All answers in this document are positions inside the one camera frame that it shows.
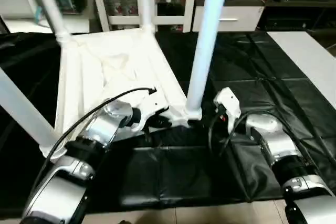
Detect white plastic table top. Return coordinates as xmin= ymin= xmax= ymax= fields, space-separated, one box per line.
xmin=41 ymin=28 xmax=204 ymax=159

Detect white plastic table leg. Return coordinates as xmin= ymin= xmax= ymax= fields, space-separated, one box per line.
xmin=0 ymin=69 xmax=59 ymax=149
xmin=184 ymin=0 xmax=232 ymax=121
xmin=135 ymin=0 xmax=157 ymax=34
xmin=29 ymin=0 xmax=72 ymax=44

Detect black plastic mat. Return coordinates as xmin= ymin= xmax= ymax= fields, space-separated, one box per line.
xmin=0 ymin=30 xmax=336 ymax=210

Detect white drawer unit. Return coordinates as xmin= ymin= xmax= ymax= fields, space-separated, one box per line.
xmin=192 ymin=6 xmax=266 ymax=33

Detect white glass-door cabinet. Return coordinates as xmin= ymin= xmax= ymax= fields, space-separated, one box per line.
xmin=88 ymin=0 xmax=199 ymax=33

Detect light blue plastic object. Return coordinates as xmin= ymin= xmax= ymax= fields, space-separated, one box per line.
xmin=35 ymin=1 xmax=68 ymax=20

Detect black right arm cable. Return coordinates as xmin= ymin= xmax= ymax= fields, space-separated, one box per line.
xmin=208 ymin=110 xmax=295 ymax=156

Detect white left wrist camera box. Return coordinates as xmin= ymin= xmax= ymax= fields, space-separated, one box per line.
xmin=130 ymin=94 xmax=170 ymax=132

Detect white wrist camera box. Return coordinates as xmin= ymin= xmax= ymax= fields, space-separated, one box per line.
xmin=130 ymin=94 xmax=170 ymax=132
xmin=213 ymin=88 xmax=242 ymax=126

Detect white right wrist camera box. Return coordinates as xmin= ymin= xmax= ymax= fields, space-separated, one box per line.
xmin=213 ymin=88 xmax=242 ymax=126

